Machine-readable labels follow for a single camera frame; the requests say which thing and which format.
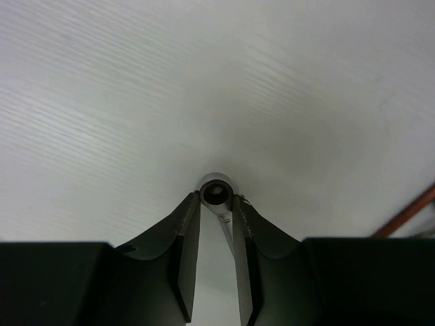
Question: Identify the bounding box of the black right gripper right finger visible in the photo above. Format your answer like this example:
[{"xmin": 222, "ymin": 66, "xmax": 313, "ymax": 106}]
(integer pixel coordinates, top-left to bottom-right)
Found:
[{"xmin": 232, "ymin": 195, "xmax": 434, "ymax": 325}]

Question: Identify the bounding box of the small silver ratchet wrench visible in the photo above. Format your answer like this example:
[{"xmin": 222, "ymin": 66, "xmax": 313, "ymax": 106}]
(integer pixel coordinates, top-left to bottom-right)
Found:
[{"xmin": 198, "ymin": 173, "xmax": 235, "ymax": 257}]

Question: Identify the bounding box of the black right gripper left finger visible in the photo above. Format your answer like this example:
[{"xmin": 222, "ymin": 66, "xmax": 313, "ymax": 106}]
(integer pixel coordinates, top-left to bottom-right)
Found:
[{"xmin": 1, "ymin": 192, "xmax": 200, "ymax": 325}]

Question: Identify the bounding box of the long brown hex key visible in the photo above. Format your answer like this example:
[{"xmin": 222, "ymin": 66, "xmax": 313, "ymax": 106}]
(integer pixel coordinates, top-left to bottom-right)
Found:
[{"xmin": 371, "ymin": 183, "xmax": 434, "ymax": 238}]

